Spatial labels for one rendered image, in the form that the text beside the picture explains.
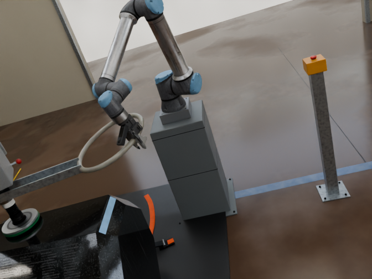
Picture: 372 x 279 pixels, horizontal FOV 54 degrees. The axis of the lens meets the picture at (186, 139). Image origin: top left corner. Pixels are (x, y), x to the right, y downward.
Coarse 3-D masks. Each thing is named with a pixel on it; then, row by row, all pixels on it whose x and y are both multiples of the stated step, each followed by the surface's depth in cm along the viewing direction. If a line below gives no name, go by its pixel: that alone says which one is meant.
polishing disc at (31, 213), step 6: (24, 210) 222; (30, 210) 220; (36, 210) 218; (30, 216) 214; (36, 216) 213; (6, 222) 217; (24, 222) 210; (30, 222) 208; (6, 228) 211; (12, 228) 209; (18, 228) 207; (24, 228) 206; (6, 234) 206; (12, 234) 205
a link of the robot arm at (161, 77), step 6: (162, 72) 266; (168, 72) 261; (156, 78) 259; (162, 78) 256; (168, 78) 256; (156, 84) 262; (162, 84) 258; (168, 84) 256; (162, 90) 261; (168, 90) 258; (162, 96) 264; (168, 96) 262; (174, 96) 264
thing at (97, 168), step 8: (104, 128) 238; (96, 136) 237; (88, 144) 233; (128, 144) 200; (80, 152) 228; (120, 152) 199; (80, 160) 222; (112, 160) 198; (80, 168) 211; (88, 168) 205; (96, 168) 201
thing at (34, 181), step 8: (72, 160) 220; (48, 168) 216; (56, 168) 218; (64, 168) 219; (72, 168) 210; (32, 176) 213; (40, 176) 215; (48, 176) 206; (56, 176) 208; (64, 176) 209; (16, 184) 211; (24, 184) 213; (32, 184) 204; (40, 184) 206; (48, 184) 207; (8, 192) 200; (16, 192) 202; (24, 192) 204; (0, 200) 200
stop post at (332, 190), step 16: (304, 64) 233; (320, 64) 227; (320, 80) 234; (320, 96) 240; (320, 112) 245; (320, 128) 251; (320, 144) 260; (336, 176) 268; (320, 192) 282; (336, 192) 275
